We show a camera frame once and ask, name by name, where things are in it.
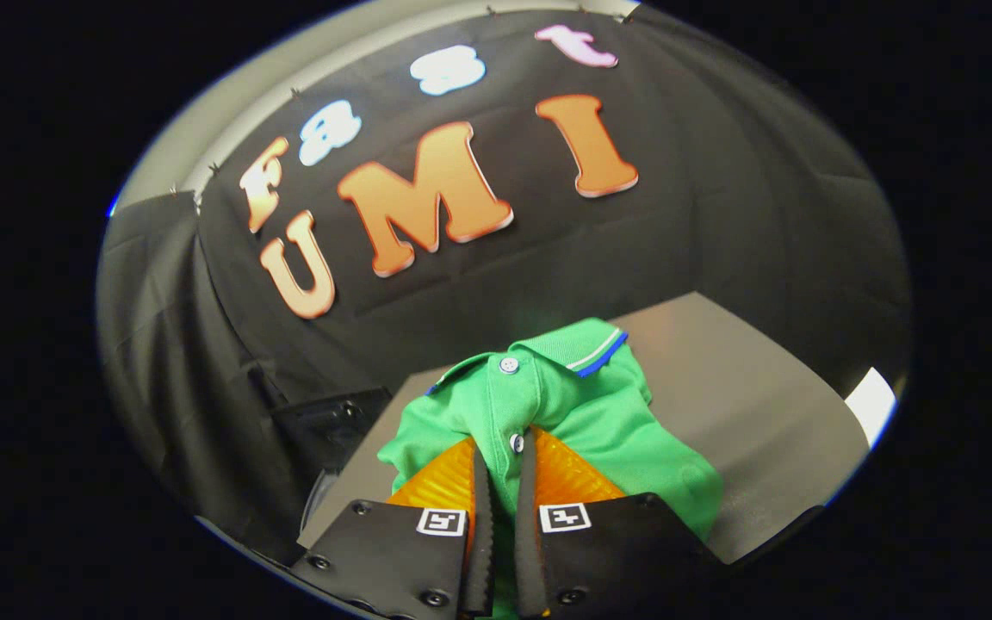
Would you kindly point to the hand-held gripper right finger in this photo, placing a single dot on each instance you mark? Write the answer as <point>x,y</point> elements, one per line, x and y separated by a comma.
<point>529,551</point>

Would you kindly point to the black backdrop cloth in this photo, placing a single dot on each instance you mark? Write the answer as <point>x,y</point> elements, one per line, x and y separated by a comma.
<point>677,241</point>

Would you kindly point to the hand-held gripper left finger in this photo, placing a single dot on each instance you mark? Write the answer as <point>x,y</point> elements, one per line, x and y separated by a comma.
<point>482,551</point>

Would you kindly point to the green polo shirt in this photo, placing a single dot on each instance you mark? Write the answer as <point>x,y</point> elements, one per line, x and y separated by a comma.
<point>565,387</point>

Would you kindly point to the white panel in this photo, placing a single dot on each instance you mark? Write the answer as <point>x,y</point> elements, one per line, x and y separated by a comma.
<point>873,405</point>

